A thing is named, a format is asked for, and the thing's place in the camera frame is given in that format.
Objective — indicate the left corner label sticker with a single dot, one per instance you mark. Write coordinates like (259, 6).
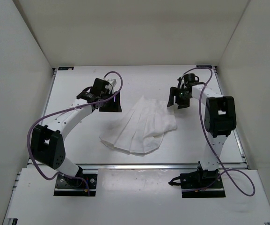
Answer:
(65, 68)

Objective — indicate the white pleated skirt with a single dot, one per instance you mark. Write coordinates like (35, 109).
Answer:
(142, 129)

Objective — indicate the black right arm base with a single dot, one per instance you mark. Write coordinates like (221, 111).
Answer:
(200, 184)

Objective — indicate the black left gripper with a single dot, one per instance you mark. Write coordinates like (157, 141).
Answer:
(115, 106)

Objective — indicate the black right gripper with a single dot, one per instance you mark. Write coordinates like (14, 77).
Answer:
(173, 92)

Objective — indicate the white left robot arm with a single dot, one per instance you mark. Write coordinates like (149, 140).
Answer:
(45, 139)

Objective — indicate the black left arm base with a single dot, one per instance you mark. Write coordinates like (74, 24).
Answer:
(76, 187)

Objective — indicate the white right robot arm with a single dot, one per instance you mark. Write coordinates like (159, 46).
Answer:
(217, 115)

